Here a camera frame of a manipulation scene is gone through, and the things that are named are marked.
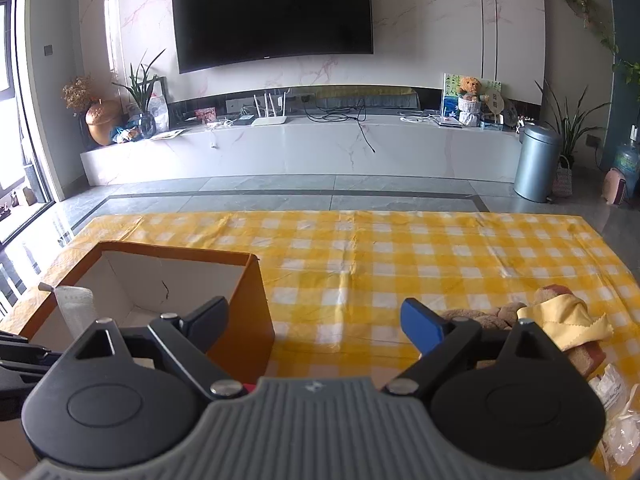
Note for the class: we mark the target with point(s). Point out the silver trash can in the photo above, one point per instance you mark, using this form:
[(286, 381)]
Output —
[(536, 165)]

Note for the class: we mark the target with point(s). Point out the yellow checked tablecloth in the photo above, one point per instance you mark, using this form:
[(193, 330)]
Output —
[(375, 260)]

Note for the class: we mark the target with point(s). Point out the blue toy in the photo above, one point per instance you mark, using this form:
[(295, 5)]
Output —
[(125, 135)]

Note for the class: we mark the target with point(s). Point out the brown fluffy towel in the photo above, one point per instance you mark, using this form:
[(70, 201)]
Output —
[(492, 317)]

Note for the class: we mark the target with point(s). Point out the orange cardboard box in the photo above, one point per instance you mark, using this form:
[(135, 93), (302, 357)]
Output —
[(150, 285)]

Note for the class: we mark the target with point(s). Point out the wall socket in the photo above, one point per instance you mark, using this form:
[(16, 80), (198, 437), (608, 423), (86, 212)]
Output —
[(593, 141)]

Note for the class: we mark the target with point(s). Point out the small black box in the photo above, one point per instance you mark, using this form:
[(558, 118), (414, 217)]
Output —
[(244, 119)]

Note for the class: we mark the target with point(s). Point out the white printed bag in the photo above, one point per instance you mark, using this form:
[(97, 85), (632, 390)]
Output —
[(159, 112)]

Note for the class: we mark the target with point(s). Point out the white router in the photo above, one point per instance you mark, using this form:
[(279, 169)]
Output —
[(269, 121)]

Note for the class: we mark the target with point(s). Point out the yellow cloth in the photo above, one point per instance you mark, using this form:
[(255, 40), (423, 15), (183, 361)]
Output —
[(570, 320)]

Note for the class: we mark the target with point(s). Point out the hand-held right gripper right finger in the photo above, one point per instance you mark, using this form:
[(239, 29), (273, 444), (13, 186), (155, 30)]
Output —
[(425, 327)]

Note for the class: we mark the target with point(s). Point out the white marble TV console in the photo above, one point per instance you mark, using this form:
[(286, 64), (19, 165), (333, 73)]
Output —
[(300, 150)]

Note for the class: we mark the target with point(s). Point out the green plant in glass vase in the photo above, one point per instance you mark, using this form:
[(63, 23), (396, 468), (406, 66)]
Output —
[(142, 110)]

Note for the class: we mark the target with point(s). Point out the blue water jug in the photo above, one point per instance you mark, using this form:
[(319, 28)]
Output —
[(627, 162)]

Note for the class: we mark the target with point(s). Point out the red lidded box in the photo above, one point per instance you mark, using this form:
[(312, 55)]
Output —
[(248, 388)]

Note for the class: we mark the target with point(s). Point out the clear labelled plastic packet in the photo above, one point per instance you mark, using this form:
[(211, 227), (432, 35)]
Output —
[(607, 390)]

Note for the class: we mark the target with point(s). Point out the sliding glass door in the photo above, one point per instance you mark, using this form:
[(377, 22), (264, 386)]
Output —
[(15, 110)]

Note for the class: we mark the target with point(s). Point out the long-leaf potted plant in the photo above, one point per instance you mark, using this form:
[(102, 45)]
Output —
[(567, 130)]

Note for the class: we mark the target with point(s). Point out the small pink heater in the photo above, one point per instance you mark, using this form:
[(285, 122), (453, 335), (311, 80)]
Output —
[(615, 187)]

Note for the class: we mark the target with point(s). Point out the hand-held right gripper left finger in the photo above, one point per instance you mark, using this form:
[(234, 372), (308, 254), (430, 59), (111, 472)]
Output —
[(207, 322)]

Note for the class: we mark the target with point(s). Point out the hanging vine plant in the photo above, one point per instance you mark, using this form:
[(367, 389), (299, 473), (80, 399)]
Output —
[(582, 2)]

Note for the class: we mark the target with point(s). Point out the green blue painting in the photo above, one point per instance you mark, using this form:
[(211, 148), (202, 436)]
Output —
[(450, 92)]

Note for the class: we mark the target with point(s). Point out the paper booklet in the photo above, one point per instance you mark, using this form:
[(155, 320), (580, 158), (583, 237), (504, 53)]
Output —
[(167, 134)]

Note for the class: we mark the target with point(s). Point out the copper acorn-shaped jar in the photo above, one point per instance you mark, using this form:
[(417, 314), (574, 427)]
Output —
[(102, 122)]

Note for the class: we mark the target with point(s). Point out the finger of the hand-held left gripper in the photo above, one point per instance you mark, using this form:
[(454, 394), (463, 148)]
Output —
[(25, 355)]

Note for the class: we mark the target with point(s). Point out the round paper fan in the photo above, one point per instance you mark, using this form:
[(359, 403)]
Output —
[(493, 107)]

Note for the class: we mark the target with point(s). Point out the pink photo card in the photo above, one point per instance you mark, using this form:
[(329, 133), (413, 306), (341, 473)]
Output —
[(205, 115)]

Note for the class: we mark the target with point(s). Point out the brown teddy bear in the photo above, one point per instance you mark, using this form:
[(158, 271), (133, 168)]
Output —
[(471, 95)]

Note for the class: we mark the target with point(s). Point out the dried flower bouquet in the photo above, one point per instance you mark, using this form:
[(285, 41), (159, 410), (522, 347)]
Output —
[(77, 92)]

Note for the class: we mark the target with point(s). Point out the black wall television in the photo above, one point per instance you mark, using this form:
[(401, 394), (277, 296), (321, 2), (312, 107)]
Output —
[(272, 12)]

